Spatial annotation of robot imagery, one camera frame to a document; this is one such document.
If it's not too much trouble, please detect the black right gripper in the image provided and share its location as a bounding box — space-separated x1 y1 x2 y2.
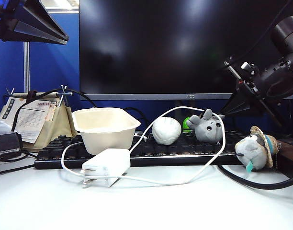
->
219 54 293 128

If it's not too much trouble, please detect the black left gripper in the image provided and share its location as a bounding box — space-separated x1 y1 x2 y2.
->
0 0 70 46

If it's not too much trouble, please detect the dark brown box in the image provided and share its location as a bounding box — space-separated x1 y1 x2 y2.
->
273 138 293 179

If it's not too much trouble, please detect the black tissue box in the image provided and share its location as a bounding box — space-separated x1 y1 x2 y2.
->
0 132 23 157

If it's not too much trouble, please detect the plush toy with straw hat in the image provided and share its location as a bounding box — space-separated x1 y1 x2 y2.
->
234 126 280 173

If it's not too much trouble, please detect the green apple toy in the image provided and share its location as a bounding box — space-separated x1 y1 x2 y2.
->
182 117 192 133

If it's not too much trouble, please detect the black mechanical keyboard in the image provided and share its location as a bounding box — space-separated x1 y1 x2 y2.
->
34 130 248 170

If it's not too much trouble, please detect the white brain squishy ball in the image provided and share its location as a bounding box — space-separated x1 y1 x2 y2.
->
151 116 182 146

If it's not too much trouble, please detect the paper calendar sheet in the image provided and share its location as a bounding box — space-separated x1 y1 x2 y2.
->
14 100 52 145

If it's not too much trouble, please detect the beige canvas calendar stand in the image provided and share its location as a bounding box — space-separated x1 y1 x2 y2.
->
0 85 78 153

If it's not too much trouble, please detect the white tissue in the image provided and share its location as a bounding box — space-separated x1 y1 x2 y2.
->
0 121 13 136

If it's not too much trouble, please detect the black computer monitor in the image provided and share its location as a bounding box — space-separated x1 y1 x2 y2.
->
79 0 293 101

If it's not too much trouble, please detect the white plastic bowl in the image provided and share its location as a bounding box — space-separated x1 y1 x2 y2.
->
71 107 141 156

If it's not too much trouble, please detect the white power adapter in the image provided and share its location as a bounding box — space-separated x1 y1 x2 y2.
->
80 148 131 189

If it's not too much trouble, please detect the aluminium partition post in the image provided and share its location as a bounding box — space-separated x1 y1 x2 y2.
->
23 41 31 93

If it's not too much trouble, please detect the white charger cable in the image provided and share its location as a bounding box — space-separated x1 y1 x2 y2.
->
61 106 226 186

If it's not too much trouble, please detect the silver ball chain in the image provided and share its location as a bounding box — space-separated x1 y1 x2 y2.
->
272 142 282 171

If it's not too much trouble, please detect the thick black cable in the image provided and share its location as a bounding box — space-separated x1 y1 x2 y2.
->
217 164 293 191

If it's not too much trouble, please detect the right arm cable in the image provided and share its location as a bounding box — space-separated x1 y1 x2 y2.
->
232 0 293 67

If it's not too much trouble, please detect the thin black cable over calendar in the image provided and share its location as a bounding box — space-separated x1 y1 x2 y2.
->
11 89 97 132

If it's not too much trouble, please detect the black cable behind bowl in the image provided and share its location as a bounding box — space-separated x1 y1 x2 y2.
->
124 107 149 131

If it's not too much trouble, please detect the thin black cable on table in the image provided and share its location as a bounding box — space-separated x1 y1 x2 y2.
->
0 149 38 179

